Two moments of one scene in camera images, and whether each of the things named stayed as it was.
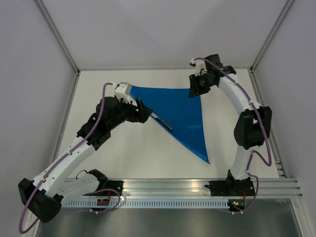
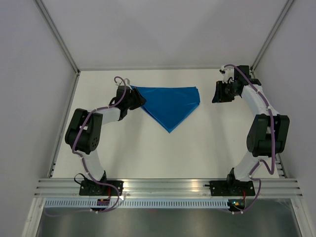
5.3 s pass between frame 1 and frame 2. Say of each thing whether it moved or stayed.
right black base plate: stayed
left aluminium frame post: stayed
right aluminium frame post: stayed
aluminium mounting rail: stayed
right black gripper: moved
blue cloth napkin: moved
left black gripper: moved
